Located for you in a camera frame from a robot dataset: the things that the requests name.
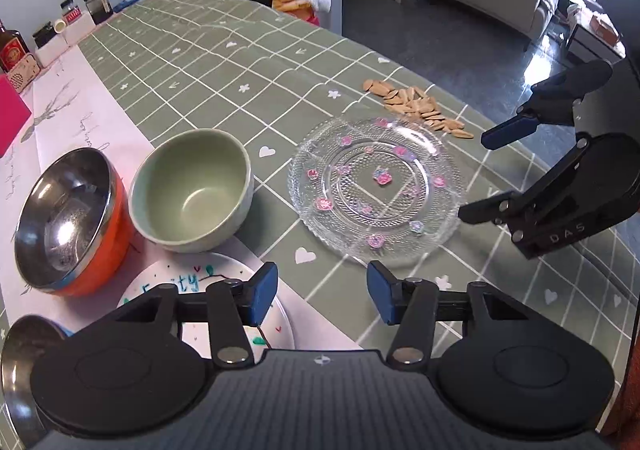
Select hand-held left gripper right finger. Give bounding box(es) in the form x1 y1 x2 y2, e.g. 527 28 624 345
366 261 556 365

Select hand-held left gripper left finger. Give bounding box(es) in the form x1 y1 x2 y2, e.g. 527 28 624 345
95 263 279 365

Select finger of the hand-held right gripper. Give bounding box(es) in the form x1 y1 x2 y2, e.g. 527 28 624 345
457 136 592 227
481 60 614 151

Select clear glass plate pink flowers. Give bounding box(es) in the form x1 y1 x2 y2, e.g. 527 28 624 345
287 116 463 267

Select orange stainless steel bowl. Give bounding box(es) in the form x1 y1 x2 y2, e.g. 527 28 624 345
13 147 136 298

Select pile of seeds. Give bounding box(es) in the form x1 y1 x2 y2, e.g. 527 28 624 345
362 78 475 139

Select white printed plate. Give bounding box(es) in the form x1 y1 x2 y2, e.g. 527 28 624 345
117 252 296 351

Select white coffee table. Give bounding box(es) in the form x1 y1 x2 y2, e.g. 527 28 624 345
566 10 627 63

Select green ceramic bowl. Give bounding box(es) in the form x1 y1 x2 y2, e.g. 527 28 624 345
129 129 255 253

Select orange box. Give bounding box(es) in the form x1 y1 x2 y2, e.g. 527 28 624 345
590 12 621 43

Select green checkered tablecloth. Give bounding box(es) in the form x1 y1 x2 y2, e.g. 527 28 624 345
0 0 630 431

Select white deer print table runner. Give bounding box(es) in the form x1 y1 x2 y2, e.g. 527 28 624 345
0 44 361 351

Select pink box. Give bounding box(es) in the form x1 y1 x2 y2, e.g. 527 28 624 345
0 76 32 158

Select white box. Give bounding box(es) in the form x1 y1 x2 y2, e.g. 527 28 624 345
64 12 97 46
35 32 69 66

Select small wooden box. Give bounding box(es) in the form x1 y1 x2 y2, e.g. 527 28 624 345
5 52 41 91

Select dark glass jar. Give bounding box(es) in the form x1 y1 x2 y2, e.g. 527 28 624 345
83 0 113 25

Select black lid jar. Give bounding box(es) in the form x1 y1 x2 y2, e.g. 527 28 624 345
32 21 58 50

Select red label jar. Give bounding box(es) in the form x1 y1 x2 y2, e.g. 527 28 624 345
60 0 83 26

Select brown liquor bottle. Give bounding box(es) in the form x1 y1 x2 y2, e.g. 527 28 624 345
0 20 29 73

